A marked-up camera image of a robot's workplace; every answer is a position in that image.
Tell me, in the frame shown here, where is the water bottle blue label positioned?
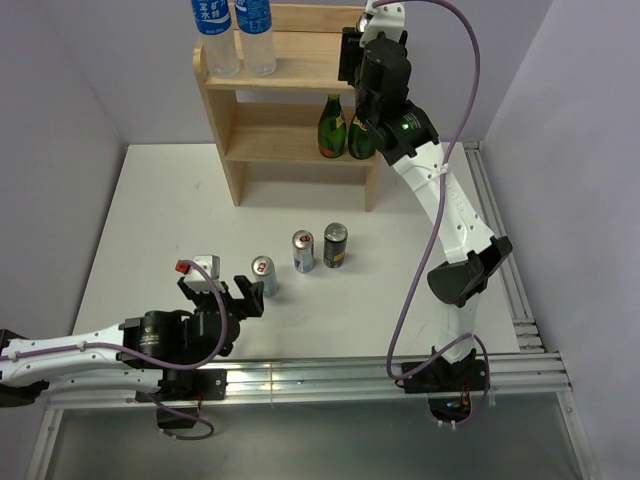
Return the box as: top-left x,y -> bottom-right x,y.
234,0 -> 276,77
190,0 -> 240,78

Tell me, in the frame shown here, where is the black can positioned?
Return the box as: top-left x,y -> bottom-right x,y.
356,12 -> 373,33
323,222 -> 348,268

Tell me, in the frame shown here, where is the black can front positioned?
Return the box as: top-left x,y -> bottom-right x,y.
356,12 -> 373,33

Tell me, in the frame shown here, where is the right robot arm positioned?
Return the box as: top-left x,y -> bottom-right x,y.
338,27 -> 513,390

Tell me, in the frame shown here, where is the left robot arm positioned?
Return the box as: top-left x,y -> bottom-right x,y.
1,275 -> 264,408

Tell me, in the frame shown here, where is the wooden two-tier shelf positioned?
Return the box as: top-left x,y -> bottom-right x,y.
193,3 -> 381,211

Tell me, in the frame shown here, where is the silver can front left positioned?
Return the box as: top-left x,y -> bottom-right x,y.
251,255 -> 279,298

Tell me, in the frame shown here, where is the silver can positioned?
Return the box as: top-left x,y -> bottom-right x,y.
292,230 -> 314,273
251,255 -> 279,298

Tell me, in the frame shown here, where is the green glass bottle left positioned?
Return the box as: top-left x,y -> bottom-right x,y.
317,94 -> 347,159

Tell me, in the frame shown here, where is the green glass bottle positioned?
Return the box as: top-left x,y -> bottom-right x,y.
317,94 -> 347,159
347,114 -> 376,160

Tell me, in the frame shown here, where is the silver can middle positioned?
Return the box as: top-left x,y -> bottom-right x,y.
292,230 -> 314,273

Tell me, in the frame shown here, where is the green glass bottle right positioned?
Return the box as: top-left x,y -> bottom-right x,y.
347,114 -> 376,160

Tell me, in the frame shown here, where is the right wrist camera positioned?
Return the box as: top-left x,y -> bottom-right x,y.
359,0 -> 405,48

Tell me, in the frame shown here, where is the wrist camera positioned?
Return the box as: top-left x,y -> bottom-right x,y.
175,255 -> 221,293
359,0 -> 405,48

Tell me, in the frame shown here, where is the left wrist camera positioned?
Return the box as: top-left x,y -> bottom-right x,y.
175,255 -> 221,293

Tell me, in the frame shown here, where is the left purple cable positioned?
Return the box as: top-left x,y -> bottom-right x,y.
0,259 -> 234,441

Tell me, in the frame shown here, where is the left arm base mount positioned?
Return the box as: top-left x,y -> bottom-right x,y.
152,369 -> 227,435

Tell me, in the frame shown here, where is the aluminium front rail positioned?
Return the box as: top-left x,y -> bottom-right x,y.
47,357 -> 574,409

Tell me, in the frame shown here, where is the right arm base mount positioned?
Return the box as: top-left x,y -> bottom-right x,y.
397,351 -> 490,429

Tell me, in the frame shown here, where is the aluminium side rail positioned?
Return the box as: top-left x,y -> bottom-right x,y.
463,142 -> 547,354

